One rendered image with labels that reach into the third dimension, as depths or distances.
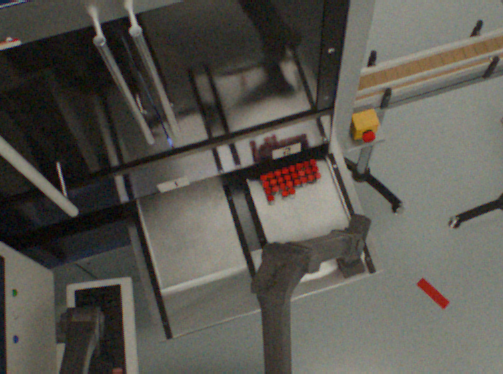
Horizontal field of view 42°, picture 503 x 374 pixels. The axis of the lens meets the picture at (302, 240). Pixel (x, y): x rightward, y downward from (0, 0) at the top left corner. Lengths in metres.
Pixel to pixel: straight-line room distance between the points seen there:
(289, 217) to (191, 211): 0.30
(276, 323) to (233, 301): 0.62
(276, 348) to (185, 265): 0.68
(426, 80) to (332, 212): 0.52
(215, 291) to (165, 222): 0.26
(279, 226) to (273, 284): 0.71
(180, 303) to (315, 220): 0.47
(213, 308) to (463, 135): 1.66
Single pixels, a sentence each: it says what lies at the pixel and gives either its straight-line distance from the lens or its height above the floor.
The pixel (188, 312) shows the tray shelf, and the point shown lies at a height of 0.88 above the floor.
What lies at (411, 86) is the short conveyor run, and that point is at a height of 0.93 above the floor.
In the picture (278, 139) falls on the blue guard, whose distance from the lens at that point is 1.80.
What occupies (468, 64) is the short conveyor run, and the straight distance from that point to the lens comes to 2.18.
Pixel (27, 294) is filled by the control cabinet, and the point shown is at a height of 1.02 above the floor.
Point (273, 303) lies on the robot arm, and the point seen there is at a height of 1.51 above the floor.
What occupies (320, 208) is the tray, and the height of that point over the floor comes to 0.88.
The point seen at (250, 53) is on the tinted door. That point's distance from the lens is 1.40.
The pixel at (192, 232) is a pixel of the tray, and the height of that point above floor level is 0.88.
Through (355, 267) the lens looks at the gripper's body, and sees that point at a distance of 1.82.
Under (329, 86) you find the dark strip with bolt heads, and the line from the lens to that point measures 1.63.
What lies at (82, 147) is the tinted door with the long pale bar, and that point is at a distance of 1.59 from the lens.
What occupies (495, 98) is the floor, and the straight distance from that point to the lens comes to 3.26.
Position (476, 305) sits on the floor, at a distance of 2.91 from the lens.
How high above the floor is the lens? 2.76
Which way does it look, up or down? 75 degrees down
